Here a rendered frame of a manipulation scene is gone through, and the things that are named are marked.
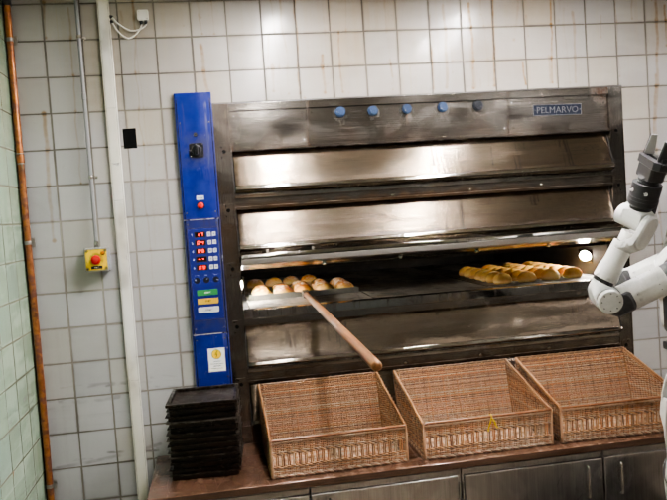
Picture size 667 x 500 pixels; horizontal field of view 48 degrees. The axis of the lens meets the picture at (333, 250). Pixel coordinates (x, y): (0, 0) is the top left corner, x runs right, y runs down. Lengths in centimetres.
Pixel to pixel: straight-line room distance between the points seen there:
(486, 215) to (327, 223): 76
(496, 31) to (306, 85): 93
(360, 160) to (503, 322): 102
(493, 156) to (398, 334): 95
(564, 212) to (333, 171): 113
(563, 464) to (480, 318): 78
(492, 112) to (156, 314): 180
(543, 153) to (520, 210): 29
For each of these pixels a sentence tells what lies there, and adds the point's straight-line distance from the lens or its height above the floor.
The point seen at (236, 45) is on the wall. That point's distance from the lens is 341.
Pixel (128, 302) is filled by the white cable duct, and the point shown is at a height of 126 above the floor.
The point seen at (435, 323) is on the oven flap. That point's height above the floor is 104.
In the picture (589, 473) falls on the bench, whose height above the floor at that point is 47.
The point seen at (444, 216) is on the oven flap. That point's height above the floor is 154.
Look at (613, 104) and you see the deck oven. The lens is 386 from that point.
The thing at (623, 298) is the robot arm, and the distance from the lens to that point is 245.
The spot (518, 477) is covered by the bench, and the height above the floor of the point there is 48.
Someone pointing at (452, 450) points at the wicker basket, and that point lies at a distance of 312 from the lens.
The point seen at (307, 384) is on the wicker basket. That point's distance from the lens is 339.
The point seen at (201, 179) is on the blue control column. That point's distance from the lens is 330.
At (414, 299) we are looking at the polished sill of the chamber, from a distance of 347.
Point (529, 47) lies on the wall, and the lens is 372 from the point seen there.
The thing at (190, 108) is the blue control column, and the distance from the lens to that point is 333.
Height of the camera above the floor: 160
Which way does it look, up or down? 3 degrees down
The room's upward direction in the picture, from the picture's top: 4 degrees counter-clockwise
